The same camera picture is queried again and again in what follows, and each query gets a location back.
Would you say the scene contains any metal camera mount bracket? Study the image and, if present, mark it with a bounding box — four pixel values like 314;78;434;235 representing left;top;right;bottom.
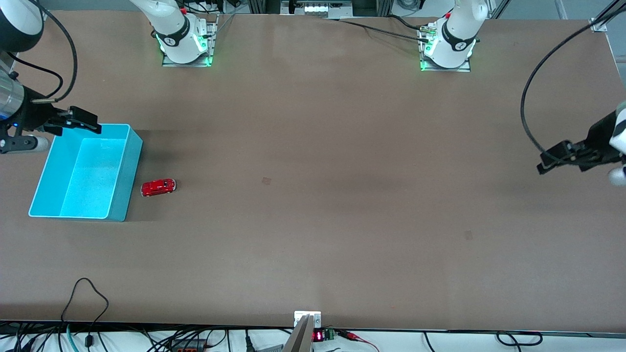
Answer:
283;311;322;352

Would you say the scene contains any black coiled cable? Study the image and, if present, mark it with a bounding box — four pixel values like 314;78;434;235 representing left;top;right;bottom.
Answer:
496;331;544;347

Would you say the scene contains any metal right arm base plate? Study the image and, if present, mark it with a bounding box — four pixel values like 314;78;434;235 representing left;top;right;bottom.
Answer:
162;14;219;68

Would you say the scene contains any aluminium frame corner bracket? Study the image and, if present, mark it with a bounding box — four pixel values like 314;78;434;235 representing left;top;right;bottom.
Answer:
589;0;626;34

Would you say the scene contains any red wire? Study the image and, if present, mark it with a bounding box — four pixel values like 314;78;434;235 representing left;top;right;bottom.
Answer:
336;330;380;352

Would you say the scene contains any blue plastic box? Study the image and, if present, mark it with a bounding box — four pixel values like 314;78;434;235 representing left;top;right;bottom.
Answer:
28;123;144;222

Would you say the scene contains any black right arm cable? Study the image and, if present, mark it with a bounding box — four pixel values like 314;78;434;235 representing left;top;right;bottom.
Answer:
6;0;79;104

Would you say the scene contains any short black base cable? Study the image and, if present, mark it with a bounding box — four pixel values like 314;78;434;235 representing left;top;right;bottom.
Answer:
389;15;430;31

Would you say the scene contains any lit electronics box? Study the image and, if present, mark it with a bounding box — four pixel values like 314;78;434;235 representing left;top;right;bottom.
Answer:
281;0;354;16

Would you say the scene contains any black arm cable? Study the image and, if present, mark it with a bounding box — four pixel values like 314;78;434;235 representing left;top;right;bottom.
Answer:
520;14;613;164
6;0;79;104

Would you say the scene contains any black orange power strip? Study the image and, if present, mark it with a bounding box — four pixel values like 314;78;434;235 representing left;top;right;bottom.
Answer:
168;339;207;352

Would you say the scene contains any thin black looped cable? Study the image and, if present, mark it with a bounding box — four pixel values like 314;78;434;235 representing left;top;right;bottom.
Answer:
61;278;110;349

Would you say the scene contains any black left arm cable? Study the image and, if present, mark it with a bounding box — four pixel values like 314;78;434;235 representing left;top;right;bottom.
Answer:
520;14;613;164

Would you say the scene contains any red beetle toy car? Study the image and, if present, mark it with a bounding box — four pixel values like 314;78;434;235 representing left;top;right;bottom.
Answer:
141;178;177;198

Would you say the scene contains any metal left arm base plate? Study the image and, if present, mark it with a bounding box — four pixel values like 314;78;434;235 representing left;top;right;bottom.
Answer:
419;22;472;73

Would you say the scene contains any long black base cable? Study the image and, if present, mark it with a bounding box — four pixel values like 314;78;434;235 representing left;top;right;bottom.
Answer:
325;16;431;43

